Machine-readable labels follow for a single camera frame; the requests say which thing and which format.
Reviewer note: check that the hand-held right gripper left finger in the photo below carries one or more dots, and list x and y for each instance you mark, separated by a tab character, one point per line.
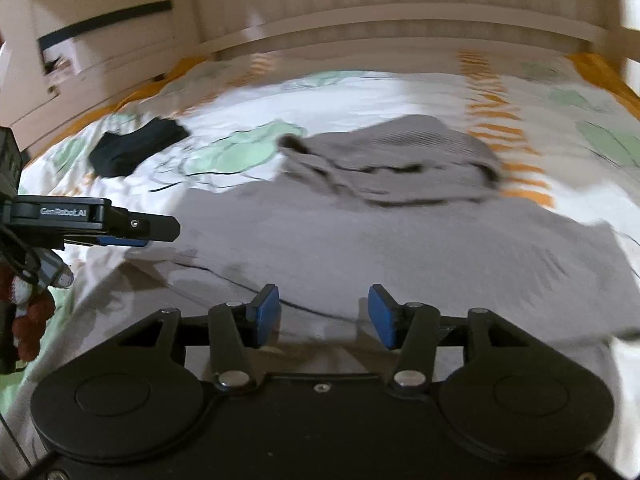
264	316

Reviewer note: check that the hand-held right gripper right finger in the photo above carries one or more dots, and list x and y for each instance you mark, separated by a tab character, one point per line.
380	316

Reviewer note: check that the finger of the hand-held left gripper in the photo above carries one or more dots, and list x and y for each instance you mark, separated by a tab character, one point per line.
155	227

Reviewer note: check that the large grey sweater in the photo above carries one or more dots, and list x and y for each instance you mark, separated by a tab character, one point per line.
350	255

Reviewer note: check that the black cloth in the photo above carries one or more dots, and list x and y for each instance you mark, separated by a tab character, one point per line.
135	147

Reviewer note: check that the white green printed blanket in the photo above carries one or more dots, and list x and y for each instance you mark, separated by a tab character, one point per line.
350	91

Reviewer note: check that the yellow bed sheet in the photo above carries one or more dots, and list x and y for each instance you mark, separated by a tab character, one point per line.
610	77

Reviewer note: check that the pale wooden bed frame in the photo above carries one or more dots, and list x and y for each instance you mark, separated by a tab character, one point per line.
400	26

